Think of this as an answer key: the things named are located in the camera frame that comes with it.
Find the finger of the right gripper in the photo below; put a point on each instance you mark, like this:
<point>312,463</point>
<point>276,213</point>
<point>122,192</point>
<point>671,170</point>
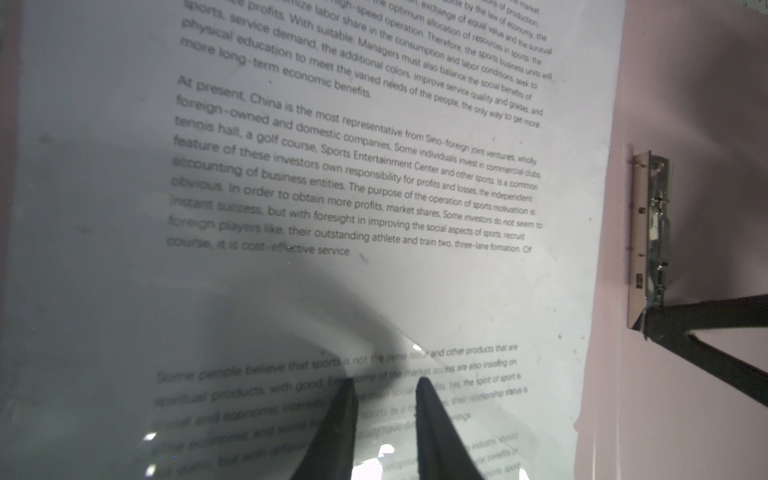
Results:
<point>673,327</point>

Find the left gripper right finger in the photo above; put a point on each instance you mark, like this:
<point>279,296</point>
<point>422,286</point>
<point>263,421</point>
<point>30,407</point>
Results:
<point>441,453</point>

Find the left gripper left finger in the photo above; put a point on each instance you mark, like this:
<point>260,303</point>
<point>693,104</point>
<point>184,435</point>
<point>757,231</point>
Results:
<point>330,454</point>

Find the pink file folder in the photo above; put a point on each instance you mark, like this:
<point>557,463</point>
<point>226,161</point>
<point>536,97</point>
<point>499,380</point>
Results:
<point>692,87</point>

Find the printed paper sheet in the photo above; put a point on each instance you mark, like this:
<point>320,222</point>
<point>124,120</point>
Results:
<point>214,213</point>

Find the silver folder clip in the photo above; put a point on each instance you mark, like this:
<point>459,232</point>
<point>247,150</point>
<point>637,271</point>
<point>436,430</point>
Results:
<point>650,230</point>

